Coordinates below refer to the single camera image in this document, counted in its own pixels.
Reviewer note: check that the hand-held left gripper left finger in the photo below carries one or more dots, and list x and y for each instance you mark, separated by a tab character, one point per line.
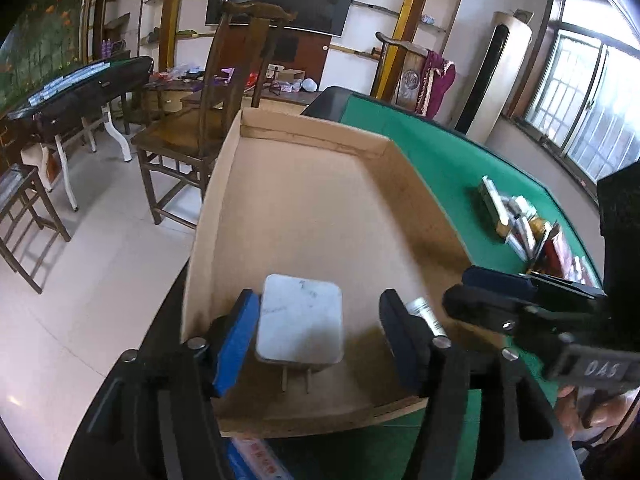
235	345

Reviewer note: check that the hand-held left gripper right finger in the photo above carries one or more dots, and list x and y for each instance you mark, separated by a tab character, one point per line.
402	342

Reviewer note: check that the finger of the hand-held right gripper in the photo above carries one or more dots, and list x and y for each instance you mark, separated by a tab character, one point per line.
480	307
500	282

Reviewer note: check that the silver capped tube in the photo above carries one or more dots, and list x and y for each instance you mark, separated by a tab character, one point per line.
425	312

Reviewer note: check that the red foil packet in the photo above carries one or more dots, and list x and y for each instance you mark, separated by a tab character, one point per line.
556	255

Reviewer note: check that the white power adapter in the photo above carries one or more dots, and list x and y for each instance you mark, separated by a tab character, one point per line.
300	320

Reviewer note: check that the brown cardboard box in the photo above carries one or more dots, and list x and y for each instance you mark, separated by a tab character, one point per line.
310	210

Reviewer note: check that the person's right hand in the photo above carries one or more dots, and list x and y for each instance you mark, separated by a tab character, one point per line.
570	405

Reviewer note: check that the white flat packet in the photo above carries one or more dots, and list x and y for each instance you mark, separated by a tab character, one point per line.
584	270

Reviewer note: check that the grey squeeze tube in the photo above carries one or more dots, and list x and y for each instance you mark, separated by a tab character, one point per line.
520	240

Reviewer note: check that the yellow crinkled packet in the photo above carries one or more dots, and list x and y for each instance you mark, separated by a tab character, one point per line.
538	225

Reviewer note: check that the white small box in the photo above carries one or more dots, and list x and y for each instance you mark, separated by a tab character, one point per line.
521	207

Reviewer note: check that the green striped box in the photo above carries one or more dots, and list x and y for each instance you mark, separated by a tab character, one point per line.
491	200

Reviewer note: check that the white blue printed packet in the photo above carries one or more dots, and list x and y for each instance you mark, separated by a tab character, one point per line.
252	455

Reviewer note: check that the wooden framed window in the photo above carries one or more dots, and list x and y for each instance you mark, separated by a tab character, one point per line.
575	95

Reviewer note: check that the green felt game table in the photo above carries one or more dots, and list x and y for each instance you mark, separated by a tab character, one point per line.
425	145

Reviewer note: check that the beige standing air conditioner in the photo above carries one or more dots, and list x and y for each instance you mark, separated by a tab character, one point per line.
505	85

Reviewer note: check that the dark red fringed cloth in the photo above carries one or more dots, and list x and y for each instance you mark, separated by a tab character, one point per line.
442	85

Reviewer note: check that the wooden slat-back chair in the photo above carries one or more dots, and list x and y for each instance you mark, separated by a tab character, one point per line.
180	135

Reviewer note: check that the carved wooden chair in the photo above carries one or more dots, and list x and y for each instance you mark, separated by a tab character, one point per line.
410	80

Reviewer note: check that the low wooden television cabinet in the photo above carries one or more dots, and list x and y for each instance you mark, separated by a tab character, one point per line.
170	95

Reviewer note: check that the dark wooden stool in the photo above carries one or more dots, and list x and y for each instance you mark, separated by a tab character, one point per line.
20	185

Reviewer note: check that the white round bag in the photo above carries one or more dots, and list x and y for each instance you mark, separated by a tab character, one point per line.
310	84

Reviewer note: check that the small cardboard carton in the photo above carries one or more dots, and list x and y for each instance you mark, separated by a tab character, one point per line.
287	76

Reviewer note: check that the black covered game table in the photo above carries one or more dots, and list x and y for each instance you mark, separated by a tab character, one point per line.
75	95

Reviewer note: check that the row of white tiles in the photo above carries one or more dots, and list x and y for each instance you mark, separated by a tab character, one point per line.
65	79

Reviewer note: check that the purple bottles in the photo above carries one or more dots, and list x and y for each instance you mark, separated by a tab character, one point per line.
106	48

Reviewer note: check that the wooden wall shelf unit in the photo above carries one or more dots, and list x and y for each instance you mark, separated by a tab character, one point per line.
417	0

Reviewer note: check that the green floral wall mural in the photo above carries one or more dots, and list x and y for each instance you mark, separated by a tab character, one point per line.
45	45

